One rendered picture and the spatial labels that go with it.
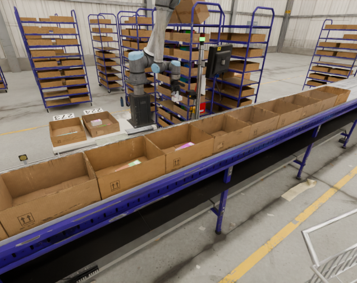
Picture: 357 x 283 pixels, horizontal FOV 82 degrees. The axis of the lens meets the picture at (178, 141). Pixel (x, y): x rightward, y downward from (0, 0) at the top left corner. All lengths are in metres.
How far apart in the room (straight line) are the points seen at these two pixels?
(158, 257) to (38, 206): 1.18
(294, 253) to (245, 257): 0.45
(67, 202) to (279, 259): 1.73
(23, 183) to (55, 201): 0.32
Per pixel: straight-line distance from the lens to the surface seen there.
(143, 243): 1.74
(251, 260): 2.09
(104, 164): 1.42
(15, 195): 1.42
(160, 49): 2.02
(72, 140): 2.10
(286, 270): 2.15
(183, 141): 1.65
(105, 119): 2.50
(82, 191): 1.11
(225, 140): 1.52
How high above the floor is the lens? 1.70
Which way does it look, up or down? 29 degrees down
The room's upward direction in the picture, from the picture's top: 1 degrees clockwise
